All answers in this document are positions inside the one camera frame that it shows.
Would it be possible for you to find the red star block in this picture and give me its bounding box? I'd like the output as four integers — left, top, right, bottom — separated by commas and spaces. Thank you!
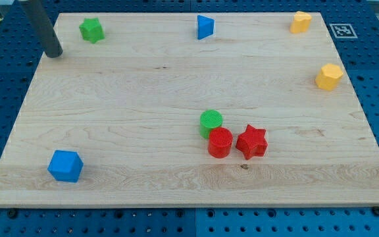
236, 124, 268, 160

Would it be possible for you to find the green star block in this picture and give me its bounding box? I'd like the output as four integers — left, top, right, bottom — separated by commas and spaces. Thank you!
79, 18, 105, 43

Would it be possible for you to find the green cylinder block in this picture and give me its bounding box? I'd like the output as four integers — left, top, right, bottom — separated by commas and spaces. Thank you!
199, 109, 223, 139

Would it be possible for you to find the red cylinder block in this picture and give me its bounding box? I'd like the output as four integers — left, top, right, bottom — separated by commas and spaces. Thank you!
208, 127, 233, 159

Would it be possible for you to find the wooden board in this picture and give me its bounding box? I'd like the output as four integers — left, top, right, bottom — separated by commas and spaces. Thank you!
0, 13, 379, 209

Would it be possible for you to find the blue triangle block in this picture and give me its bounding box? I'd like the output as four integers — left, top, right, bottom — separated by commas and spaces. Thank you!
197, 15, 215, 40

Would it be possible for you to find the blue cube block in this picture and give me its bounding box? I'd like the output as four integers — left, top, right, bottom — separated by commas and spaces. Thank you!
47, 150, 84, 182

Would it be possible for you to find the yellow hexagon block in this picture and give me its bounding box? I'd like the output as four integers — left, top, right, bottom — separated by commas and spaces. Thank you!
315, 63, 343, 91

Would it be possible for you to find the yellow heart block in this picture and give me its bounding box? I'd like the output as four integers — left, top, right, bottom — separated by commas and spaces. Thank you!
290, 11, 312, 34

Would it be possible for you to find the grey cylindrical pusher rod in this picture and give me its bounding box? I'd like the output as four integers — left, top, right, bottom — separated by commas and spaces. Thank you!
18, 0, 63, 58

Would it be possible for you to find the white fiducial marker tag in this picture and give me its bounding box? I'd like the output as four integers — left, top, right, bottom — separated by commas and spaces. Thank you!
330, 23, 357, 39

